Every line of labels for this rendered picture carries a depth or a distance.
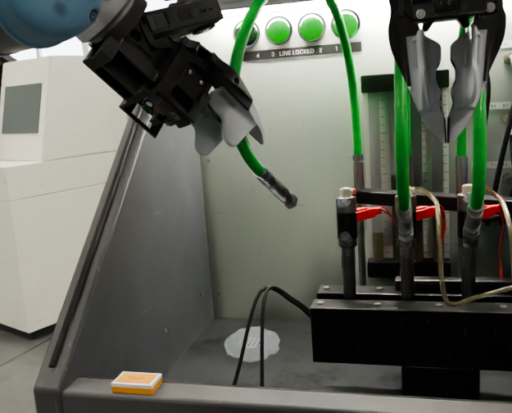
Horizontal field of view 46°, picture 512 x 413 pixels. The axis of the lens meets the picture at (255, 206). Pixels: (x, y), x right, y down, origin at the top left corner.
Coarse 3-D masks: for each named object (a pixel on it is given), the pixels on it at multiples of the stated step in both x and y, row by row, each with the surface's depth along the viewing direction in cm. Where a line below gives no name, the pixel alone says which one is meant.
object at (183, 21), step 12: (204, 0) 66; (216, 0) 67; (144, 12) 60; (156, 12) 61; (168, 12) 62; (180, 12) 63; (192, 12) 64; (204, 12) 65; (216, 12) 66; (156, 24) 61; (168, 24) 62; (180, 24) 63; (192, 24) 64; (204, 24) 66; (156, 36) 62; (168, 36) 65
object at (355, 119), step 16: (256, 0) 72; (256, 16) 71; (336, 16) 92; (240, 32) 69; (240, 48) 68; (240, 64) 68; (352, 64) 97; (352, 80) 98; (352, 96) 99; (352, 112) 100; (352, 128) 101; (240, 144) 70; (256, 160) 72
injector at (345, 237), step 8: (336, 200) 83; (352, 200) 82; (336, 208) 84; (344, 208) 82; (352, 208) 83; (344, 216) 83; (352, 216) 83; (344, 224) 83; (352, 224) 83; (344, 232) 82; (352, 232) 83; (344, 240) 81; (352, 240) 84; (344, 248) 84; (352, 248) 84; (344, 256) 84; (352, 256) 84; (344, 264) 85; (352, 264) 84; (344, 272) 85; (352, 272) 85; (344, 280) 85; (352, 280) 85; (344, 288) 86; (352, 288) 85; (344, 296) 86; (352, 296) 85
